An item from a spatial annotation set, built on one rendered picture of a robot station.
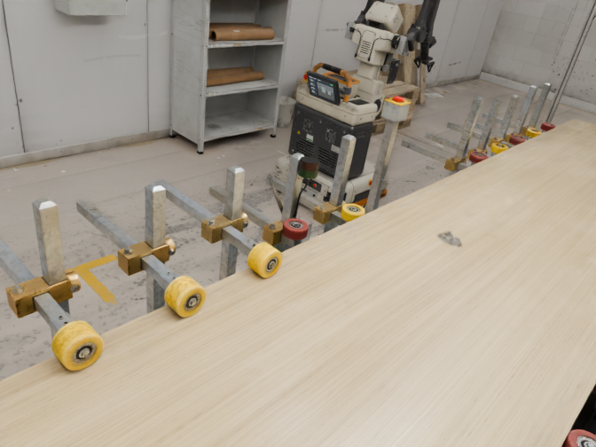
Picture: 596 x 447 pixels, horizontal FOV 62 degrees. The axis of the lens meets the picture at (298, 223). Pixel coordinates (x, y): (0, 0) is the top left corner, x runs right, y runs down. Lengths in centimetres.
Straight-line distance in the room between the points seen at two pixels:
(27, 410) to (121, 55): 339
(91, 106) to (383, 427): 353
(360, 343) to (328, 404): 20
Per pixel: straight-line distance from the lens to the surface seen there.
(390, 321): 126
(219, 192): 178
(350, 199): 346
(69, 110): 408
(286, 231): 152
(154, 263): 123
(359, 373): 110
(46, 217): 109
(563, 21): 913
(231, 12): 467
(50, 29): 390
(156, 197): 120
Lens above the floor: 168
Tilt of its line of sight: 30 degrees down
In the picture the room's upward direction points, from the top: 9 degrees clockwise
